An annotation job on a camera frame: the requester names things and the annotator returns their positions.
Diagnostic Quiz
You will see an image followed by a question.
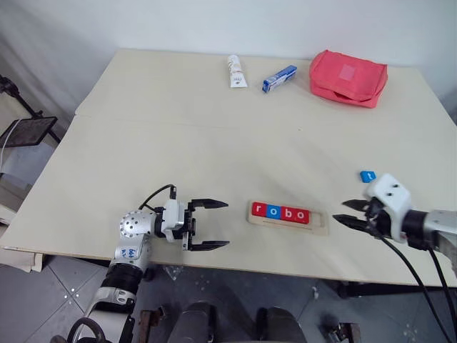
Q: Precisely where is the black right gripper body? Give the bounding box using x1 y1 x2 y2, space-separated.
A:
362 198 394 239

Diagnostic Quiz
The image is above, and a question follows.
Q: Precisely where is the white cable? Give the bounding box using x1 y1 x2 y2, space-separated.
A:
0 120 19 173

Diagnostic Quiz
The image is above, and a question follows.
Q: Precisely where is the black tablet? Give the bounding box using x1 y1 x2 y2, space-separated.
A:
0 116 59 149

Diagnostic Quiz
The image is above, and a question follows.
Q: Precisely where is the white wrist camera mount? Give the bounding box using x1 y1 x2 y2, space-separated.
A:
363 173 412 244
162 199 187 244

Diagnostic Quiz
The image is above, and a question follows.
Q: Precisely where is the white tube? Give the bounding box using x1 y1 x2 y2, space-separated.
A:
226 54 248 89

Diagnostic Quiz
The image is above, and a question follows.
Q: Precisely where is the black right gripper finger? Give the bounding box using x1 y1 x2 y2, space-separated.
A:
341 199 372 212
332 214 374 234

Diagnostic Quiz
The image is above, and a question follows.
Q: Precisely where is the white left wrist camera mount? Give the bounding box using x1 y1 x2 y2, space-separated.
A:
162 199 187 244

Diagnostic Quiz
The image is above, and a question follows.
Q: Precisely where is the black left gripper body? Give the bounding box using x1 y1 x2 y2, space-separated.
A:
180 199 199 251

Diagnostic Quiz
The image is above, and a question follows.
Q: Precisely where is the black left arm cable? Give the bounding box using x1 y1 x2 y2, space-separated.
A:
138 184 179 212

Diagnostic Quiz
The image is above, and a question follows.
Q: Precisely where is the red fabric pouch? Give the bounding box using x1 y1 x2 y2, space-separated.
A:
308 49 388 109

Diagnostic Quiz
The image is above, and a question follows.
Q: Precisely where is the dark rounded shape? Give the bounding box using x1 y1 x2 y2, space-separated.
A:
257 306 308 343
167 302 219 343

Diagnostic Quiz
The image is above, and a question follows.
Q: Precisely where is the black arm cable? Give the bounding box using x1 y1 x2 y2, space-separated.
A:
374 234 457 343
138 184 179 212

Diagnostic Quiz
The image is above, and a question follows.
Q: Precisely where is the black tripod stand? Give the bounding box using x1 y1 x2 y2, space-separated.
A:
0 74 61 144

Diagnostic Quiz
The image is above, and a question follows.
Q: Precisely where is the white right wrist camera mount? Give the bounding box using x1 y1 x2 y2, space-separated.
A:
363 173 412 244

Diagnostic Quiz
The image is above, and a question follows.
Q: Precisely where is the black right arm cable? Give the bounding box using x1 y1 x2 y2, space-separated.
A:
374 234 457 343

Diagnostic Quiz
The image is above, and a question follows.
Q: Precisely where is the wooden letter tray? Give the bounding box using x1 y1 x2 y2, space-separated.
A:
246 199 329 237

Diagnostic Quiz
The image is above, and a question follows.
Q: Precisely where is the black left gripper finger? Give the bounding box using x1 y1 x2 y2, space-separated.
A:
188 198 229 212
185 239 231 252

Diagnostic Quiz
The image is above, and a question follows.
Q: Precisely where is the blue and white box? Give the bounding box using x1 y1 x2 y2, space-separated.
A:
262 64 298 94

